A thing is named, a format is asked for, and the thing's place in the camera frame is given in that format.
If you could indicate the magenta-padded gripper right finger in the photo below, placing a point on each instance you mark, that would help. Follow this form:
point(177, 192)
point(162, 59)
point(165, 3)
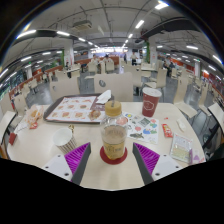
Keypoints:
point(146, 157)

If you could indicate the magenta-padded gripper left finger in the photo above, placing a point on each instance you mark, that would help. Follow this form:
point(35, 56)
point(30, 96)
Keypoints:
point(77, 157)

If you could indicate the clear bottle with yellow drink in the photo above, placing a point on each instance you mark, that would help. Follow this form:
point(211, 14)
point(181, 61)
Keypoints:
point(114, 143)

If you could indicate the white patterned paper cup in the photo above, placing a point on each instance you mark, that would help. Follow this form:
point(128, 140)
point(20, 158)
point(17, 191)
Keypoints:
point(65, 141)

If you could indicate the colourful sticker sheet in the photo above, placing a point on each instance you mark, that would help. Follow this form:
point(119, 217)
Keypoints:
point(145, 128)

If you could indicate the flat round red coaster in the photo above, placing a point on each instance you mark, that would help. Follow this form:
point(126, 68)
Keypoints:
point(113, 162)

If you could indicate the small red snack packet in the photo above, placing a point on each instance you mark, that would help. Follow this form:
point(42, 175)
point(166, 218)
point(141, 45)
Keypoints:
point(167, 130)

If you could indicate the small white packet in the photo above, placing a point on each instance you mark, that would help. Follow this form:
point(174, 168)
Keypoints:
point(181, 125)

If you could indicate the dark tray with paper liner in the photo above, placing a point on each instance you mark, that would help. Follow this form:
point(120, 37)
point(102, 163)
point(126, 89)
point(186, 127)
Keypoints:
point(70, 110)

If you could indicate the red paper drink cup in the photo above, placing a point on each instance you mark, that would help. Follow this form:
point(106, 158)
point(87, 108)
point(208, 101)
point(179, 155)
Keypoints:
point(151, 103)

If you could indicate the red sauce packet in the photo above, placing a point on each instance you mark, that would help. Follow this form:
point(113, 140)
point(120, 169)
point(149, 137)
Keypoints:
point(33, 125)

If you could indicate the crumpled food wrapper bag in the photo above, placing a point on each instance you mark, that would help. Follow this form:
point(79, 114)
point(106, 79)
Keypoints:
point(34, 115)

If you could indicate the white paper card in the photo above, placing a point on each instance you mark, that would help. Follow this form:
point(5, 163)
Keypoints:
point(22, 125)

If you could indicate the white paper napkin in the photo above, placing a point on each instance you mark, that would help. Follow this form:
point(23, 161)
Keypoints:
point(104, 97)

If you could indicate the beige chair with round hole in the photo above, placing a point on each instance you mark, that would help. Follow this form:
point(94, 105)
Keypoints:
point(115, 86)
point(65, 89)

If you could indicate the white side table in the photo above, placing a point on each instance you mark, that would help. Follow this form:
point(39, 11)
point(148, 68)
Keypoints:
point(6, 121)
point(216, 112)

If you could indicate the group of beige chairs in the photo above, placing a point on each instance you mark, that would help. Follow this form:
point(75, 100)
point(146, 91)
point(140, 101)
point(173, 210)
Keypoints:
point(161, 77)

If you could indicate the person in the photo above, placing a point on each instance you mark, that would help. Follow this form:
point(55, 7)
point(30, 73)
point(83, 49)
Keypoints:
point(170, 65)
point(106, 59)
point(95, 60)
point(133, 58)

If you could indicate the ceiling air conditioner unit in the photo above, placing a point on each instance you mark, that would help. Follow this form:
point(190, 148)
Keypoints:
point(82, 25)

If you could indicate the group of ceiling lights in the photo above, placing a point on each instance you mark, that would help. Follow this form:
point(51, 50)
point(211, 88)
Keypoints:
point(139, 24)

